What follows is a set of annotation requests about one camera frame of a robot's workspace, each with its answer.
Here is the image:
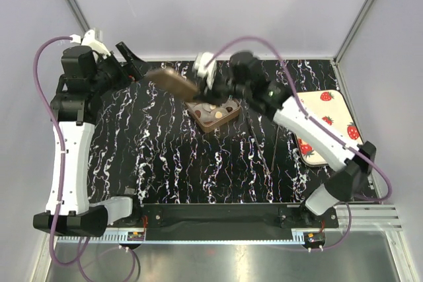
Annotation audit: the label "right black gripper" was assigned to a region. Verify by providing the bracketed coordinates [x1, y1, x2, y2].
[193, 67, 250, 108]

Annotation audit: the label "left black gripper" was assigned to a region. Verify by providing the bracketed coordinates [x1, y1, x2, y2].
[91, 42, 152, 95]

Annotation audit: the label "brown tin lid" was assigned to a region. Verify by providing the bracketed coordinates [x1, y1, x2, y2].
[145, 67, 198, 102]

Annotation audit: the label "silver metal tongs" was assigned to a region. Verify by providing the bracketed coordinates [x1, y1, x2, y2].
[246, 110, 278, 174]

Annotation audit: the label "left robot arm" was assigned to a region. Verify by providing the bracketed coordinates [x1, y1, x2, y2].
[33, 42, 149, 237]

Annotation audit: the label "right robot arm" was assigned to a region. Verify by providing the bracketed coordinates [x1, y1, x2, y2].
[193, 51, 376, 227]

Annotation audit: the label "brown tin box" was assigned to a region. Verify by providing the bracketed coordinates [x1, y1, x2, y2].
[185, 99, 241, 133]

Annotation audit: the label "white paper cup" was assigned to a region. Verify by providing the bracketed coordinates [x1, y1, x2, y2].
[200, 114, 217, 125]

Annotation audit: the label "strawberry pattern tray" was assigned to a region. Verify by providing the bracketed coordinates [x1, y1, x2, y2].
[296, 90, 363, 167]

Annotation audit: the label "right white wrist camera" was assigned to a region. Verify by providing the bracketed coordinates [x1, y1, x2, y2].
[192, 52, 217, 89]

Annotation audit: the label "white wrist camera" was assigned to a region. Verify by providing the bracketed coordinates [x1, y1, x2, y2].
[70, 28, 110, 57]
[192, 52, 217, 89]

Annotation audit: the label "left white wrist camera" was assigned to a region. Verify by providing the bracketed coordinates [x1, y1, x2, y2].
[70, 28, 110, 57]

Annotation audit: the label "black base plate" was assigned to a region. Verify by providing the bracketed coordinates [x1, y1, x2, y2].
[111, 203, 339, 244]

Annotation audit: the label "white cable duct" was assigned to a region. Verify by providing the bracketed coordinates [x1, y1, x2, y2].
[56, 230, 146, 243]

